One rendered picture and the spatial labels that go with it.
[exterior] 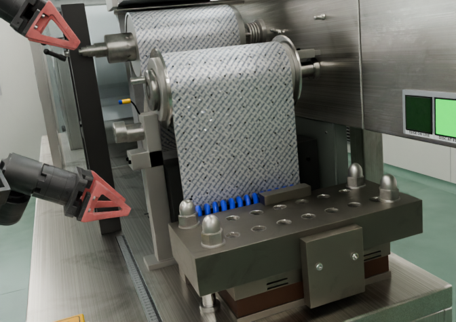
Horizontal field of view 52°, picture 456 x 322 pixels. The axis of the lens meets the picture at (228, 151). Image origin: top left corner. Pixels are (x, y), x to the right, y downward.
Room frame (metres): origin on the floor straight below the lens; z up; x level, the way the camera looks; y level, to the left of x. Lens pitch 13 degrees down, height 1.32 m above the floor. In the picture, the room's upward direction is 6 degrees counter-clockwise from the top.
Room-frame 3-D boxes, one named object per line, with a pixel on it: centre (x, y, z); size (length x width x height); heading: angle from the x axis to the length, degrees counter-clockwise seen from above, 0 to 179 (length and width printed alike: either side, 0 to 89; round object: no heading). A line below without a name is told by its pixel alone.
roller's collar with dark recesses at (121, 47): (1.10, 0.22, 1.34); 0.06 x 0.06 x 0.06; 19
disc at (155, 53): (0.87, 0.11, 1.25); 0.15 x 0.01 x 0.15; 19
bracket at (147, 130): (0.89, 0.16, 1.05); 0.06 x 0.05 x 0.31; 109
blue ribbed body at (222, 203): (0.83, -0.03, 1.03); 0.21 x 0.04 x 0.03; 109
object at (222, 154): (0.85, -0.02, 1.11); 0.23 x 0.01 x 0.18; 109
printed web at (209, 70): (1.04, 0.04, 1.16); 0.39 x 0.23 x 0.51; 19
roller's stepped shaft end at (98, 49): (1.08, 0.27, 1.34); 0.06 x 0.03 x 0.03; 109
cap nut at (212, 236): (0.66, 0.04, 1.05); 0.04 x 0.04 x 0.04
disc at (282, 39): (0.96, -0.13, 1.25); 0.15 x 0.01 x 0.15; 19
